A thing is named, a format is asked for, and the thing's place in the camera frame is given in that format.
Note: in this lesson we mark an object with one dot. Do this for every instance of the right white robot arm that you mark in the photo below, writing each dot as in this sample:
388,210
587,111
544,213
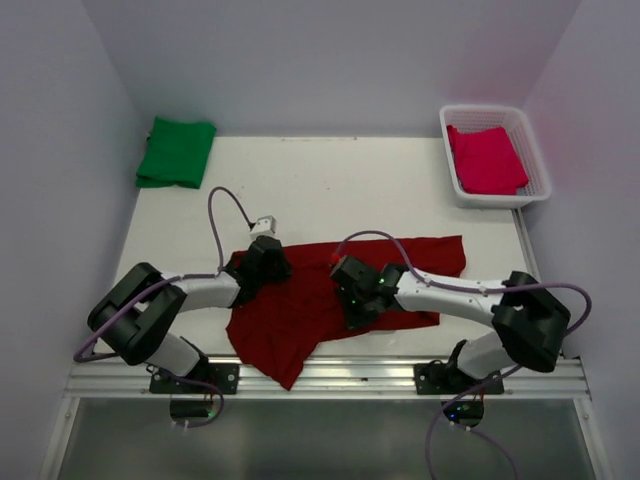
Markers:
527,323

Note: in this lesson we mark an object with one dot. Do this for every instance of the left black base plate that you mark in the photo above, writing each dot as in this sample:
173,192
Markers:
223,376

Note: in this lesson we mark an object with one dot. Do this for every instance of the aluminium extrusion rail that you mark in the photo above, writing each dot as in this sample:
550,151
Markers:
357,378

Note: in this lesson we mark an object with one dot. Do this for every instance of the pink red t shirt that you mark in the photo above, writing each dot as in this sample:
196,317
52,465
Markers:
486,162

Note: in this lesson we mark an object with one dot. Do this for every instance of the white plastic basket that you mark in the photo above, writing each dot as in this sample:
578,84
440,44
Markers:
469,118

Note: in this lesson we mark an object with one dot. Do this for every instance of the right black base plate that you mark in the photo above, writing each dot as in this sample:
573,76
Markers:
438,378

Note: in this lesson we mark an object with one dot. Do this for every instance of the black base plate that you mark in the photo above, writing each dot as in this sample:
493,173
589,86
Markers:
223,376
438,378

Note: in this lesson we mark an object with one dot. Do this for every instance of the dark red t shirt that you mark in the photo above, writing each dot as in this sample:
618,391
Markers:
278,330

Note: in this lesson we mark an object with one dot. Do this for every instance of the folded green t shirt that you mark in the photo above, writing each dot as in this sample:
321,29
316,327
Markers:
176,154

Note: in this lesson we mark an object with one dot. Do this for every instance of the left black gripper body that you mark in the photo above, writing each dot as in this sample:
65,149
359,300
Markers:
278,271

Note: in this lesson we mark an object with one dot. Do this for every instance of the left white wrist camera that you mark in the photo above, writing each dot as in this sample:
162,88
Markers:
263,226

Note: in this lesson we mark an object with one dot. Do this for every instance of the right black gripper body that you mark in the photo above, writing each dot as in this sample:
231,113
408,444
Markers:
356,311

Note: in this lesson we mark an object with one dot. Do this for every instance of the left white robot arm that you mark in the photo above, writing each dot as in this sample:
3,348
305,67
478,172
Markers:
135,317

